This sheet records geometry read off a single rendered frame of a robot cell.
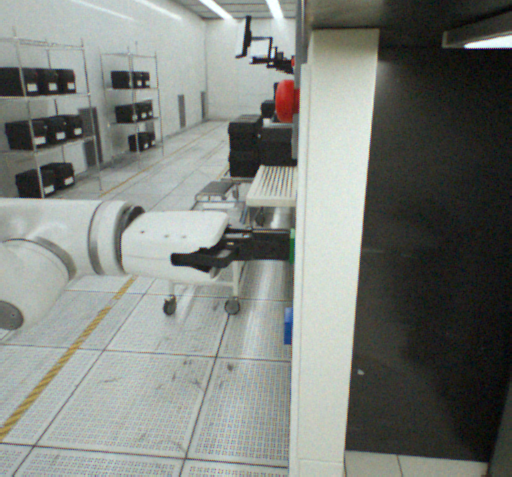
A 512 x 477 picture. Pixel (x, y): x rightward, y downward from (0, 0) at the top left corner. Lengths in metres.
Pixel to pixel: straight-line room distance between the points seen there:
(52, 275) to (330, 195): 0.29
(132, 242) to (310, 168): 0.22
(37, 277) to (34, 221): 0.07
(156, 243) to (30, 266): 0.11
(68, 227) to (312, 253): 0.27
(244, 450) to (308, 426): 1.47
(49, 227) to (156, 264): 0.12
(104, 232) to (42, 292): 0.08
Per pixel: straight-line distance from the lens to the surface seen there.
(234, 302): 2.55
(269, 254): 0.44
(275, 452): 1.85
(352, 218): 0.29
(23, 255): 0.45
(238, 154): 3.95
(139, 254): 0.44
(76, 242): 0.47
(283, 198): 2.07
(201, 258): 0.42
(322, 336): 0.34
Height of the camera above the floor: 1.37
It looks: 19 degrees down
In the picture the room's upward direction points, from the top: straight up
